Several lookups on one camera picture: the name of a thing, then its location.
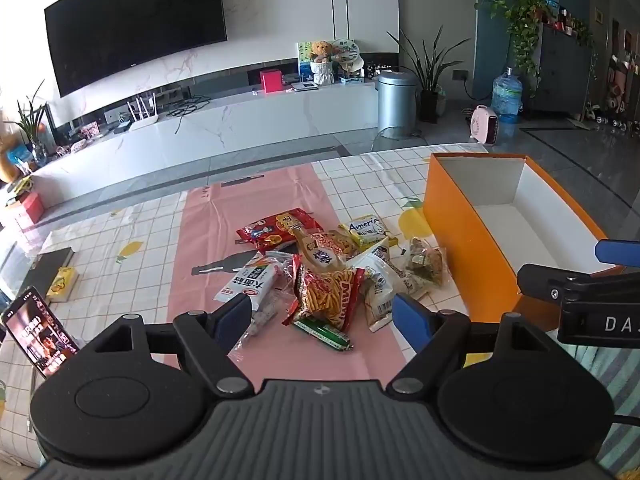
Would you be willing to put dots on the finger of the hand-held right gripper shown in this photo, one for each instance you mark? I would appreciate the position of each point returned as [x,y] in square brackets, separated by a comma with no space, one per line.
[617,251]
[540,282]

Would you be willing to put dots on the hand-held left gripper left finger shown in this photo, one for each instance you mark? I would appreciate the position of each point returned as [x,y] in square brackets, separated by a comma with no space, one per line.
[232,317]

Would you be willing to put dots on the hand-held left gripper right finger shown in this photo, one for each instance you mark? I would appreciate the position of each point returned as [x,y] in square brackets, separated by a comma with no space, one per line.
[410,317]

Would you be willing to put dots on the white spicy strip packet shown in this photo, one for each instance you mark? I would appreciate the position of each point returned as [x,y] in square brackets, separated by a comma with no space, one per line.
[250,282]

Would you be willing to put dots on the clear packet of brown snacks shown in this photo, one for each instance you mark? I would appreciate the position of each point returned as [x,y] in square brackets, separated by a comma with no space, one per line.
[425,265]

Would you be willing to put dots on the orange cardboard box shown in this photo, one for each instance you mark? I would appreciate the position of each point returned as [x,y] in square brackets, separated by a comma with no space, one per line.
[450,230]

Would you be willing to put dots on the white barcode snack packet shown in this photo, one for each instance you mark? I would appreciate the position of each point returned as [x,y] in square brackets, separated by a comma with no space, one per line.
[380,280]

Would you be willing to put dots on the teal striped cloth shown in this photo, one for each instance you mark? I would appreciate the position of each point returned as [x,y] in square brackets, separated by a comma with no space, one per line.
[615,385]

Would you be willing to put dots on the orange fries snack packet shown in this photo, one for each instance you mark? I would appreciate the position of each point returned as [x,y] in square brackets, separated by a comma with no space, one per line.
[327,300]

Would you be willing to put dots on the green sausage stick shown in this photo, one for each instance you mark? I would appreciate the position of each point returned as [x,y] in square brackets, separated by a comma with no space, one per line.
[325,335]

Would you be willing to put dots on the pink table mat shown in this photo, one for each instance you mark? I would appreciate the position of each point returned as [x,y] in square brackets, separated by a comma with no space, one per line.
[215,230]

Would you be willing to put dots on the yellow and white snack packet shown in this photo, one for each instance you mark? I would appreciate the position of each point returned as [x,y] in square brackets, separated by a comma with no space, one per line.
[367,232]

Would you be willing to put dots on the red snack packet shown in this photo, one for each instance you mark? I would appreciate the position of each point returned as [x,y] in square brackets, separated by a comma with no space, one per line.
[275,230]

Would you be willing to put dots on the tan snack packet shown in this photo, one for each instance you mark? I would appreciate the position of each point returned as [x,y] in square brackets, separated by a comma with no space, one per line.
[322,252]

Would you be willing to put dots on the pink space heater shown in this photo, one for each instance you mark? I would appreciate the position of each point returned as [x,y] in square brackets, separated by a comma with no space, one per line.
[485,125]

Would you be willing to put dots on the small yellow packet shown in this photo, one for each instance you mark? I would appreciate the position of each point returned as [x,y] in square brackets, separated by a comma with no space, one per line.
[61,284]

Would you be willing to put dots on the dark grey cabinet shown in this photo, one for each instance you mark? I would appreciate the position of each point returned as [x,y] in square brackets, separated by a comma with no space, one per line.
[565,70]

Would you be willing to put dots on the blue water jug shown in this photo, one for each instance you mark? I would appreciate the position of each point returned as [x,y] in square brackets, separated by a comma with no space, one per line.
[507,95]

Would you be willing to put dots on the dark grey notebook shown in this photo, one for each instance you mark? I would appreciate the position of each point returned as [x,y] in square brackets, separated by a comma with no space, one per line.
[47,267]

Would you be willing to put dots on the white marble tv console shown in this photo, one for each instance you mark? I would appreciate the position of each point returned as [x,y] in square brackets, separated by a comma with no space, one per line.
[225,125]

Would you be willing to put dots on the smartphone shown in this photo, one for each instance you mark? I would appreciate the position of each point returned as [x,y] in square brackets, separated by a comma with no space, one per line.
[40,332]

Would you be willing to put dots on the silver trash can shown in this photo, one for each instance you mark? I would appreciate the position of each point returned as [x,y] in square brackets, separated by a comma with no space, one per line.
[396,105]

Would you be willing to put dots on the white router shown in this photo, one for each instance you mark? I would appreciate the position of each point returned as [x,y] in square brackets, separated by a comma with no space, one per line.
[144,116]

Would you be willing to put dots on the red storage box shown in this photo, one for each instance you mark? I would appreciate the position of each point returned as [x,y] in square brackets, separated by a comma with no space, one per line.
[27,208]

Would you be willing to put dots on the potted leafy plant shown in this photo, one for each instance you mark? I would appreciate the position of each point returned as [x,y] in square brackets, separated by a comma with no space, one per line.
[429,75]

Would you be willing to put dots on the red square box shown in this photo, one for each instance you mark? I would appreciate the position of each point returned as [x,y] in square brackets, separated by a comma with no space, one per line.
[271,81]

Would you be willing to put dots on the flat silver device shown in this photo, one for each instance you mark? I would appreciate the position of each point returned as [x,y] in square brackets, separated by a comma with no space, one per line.
[305,86]

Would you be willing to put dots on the hanging pothos plant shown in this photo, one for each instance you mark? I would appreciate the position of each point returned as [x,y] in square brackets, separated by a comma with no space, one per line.
[525,20]

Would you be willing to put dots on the green printed box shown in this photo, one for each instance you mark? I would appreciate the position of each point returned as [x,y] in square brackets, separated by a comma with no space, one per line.
[304,60]

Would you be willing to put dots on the round paper fan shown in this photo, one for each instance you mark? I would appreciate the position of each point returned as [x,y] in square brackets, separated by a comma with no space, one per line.
[348,55]

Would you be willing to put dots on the teddy bear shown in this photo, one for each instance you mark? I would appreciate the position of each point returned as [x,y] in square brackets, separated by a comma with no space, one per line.
[321,57]

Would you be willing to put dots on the potted grass plant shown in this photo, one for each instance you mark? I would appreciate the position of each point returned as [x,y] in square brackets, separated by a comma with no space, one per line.
[31,125]

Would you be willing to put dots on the black television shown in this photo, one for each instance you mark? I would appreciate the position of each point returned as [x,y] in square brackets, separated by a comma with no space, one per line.
[135,25]

